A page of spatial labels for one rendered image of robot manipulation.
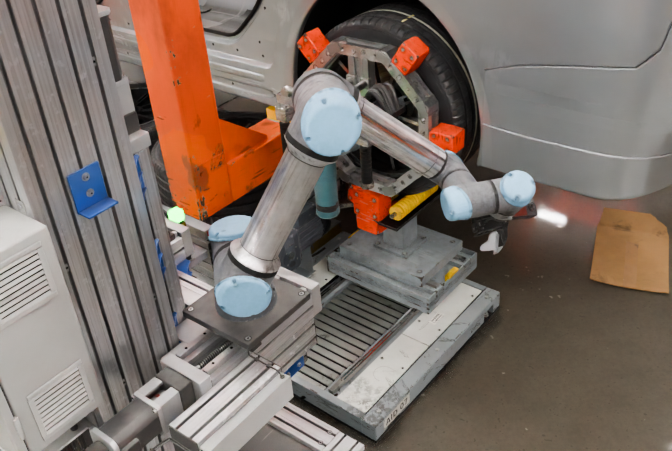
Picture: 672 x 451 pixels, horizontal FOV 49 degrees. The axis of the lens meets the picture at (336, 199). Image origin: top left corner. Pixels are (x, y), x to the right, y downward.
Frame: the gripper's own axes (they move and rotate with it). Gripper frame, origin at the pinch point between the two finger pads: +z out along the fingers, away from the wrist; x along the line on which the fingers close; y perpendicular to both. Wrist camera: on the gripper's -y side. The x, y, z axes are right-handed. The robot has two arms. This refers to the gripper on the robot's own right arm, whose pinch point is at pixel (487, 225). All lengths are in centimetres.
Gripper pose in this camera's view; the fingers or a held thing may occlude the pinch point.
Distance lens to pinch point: 194.9
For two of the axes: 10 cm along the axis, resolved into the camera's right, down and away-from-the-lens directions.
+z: -0.6, 2.9, 9.5
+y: -9.6, 2.4, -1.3
